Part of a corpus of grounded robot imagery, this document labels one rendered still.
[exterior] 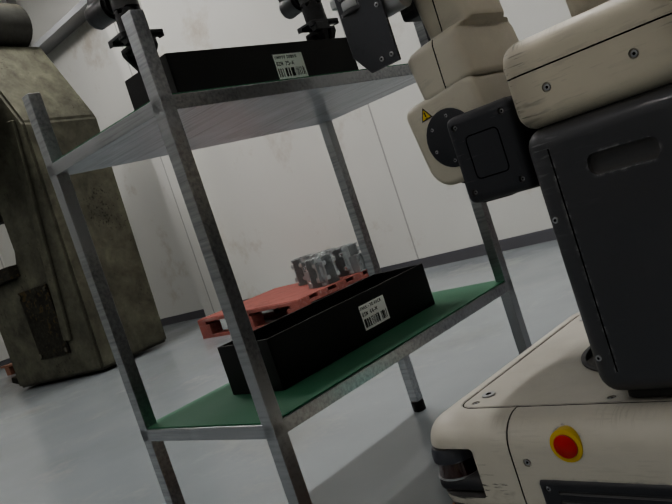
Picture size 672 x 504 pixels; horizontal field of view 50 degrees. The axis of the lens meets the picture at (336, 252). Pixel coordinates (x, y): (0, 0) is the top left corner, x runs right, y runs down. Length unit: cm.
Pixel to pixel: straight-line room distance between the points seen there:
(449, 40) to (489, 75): 10
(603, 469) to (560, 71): 55
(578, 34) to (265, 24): 538
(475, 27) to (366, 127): 435
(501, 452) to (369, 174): 465
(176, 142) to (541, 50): 62
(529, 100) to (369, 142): 466
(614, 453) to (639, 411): 7
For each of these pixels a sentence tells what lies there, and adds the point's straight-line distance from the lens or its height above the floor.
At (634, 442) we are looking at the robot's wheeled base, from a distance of 110.
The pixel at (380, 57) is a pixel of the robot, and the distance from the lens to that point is 136.
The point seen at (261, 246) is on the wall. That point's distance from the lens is 677.
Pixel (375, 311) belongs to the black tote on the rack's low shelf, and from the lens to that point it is 174.
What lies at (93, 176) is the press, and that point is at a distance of 630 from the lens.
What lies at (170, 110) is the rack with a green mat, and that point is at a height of 92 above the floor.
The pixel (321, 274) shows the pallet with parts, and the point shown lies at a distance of 513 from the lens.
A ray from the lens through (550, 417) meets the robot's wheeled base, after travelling 116.
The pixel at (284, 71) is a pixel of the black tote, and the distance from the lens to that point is 175.
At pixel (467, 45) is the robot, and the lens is 131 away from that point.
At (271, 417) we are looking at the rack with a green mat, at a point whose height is 36.
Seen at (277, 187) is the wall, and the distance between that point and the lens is 644.
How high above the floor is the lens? 68
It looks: 4 degrees down
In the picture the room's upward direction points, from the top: 18 degrees counter-clockwise
